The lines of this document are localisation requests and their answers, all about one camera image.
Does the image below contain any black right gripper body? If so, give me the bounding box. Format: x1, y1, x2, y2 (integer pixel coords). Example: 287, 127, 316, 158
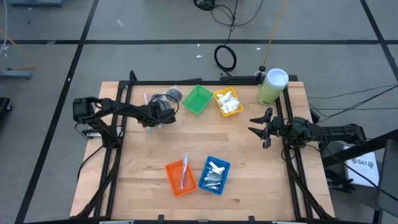
263, 107, 292, 149

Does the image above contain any orange plastic basket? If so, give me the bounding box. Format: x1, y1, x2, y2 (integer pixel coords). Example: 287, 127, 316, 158
164, 159, 198, 198

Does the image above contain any silver aluminium rail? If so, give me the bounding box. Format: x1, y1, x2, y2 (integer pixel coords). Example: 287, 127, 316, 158
82, 129, 103, 139

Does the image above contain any thin black cable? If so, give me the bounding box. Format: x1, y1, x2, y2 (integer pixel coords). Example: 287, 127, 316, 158
307, 83, 398, 100
312, 107, 398, 111

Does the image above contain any black coiled cable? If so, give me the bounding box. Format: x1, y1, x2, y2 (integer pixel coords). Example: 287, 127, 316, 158
213, 0, 240, 77

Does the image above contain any white packet with dark print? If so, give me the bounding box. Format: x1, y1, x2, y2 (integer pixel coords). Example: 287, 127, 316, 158
223, 91, 239, 106

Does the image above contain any black aluminium table frame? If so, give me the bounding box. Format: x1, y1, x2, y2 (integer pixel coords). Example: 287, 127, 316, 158
74, 70, 335, 220

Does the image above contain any green disinfecting wipes canister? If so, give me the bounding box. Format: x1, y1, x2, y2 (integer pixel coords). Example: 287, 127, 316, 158
256, 68, 290, 106

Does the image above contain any grey flat base plate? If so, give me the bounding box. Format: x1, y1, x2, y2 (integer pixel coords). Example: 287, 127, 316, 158
0, 70, 34, 80

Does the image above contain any black diagonal bar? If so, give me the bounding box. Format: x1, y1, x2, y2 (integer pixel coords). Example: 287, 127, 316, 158
322, 129, 398, 168

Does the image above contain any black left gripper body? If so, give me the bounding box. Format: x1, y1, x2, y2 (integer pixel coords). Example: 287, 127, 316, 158
141, 98, 177, 128

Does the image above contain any blue plastic basket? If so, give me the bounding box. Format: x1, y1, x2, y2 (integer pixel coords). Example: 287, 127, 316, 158
197, 156, 231, 196

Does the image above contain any black chair base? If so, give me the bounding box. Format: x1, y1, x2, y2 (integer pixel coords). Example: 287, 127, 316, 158
325, 167, 357, 194

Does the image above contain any black cable bundle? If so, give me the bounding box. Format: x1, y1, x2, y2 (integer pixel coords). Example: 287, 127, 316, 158
193, 0, 265, 27

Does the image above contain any white printed box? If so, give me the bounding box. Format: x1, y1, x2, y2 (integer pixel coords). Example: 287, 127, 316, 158
343, 146, 380, 188

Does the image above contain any yellow cable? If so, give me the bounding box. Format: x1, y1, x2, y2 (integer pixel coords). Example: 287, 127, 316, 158
263, 0, 287, 68

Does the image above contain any yellow plastic basket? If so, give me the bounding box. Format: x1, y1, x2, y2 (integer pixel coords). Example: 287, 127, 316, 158
213, 86, 244, 118

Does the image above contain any green plastic basket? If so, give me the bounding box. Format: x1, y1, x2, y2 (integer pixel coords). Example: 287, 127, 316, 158
182, 84, 215, 116

